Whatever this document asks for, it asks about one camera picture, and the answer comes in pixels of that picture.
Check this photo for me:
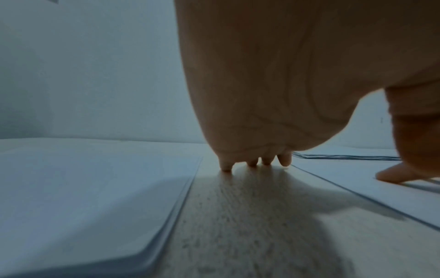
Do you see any person's left hand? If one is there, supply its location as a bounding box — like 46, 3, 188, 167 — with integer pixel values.
172, 0, 440, 184

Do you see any glued white paper sheet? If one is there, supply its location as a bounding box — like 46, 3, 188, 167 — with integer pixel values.
287, 154, 440, 230
291, 143, 404, 163

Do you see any stack of white paper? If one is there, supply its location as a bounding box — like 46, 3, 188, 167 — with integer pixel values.
0, 136, 205, 278

